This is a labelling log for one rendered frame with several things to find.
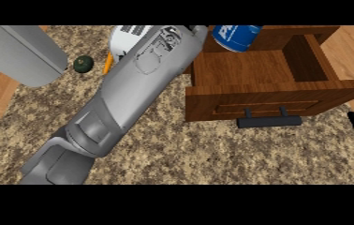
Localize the wooden cabinet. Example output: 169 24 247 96
201 25 343 53

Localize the blue can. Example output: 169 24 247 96
210 25 265 53

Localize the wooden open drawer box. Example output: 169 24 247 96
189 33 335 88

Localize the orange carrot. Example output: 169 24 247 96
102 52 116 76

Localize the dark green round vegetable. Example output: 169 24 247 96
73 54 98 74

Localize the wooden drawer front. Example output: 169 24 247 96
185 79 354 123

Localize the black drawer handle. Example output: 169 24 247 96
237 106 304 129

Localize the white container with dark stripes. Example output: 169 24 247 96
108 25 155 62

